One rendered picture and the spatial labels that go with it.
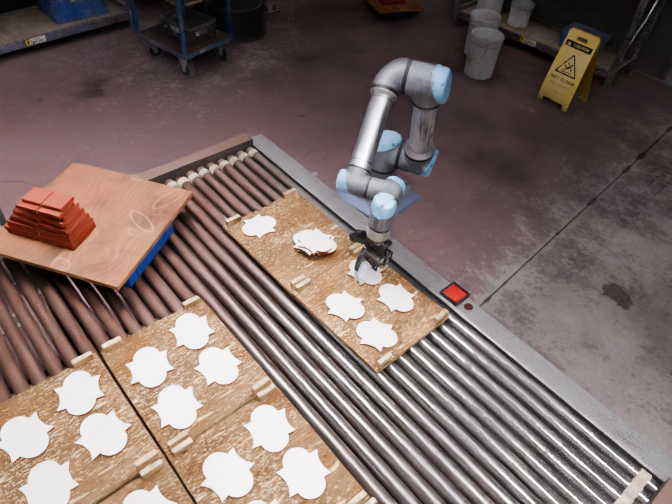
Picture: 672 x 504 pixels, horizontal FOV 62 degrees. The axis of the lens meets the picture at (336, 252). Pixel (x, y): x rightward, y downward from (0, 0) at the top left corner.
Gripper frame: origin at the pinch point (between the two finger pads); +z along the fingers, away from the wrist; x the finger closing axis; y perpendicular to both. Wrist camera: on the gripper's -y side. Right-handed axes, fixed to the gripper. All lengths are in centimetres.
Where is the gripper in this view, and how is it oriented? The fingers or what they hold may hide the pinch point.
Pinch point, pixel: (365, 271)
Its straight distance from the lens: 197.2
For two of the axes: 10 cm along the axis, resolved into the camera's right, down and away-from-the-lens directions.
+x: 7.4, -4.4, 5.1
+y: 6.7, 5.8, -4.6
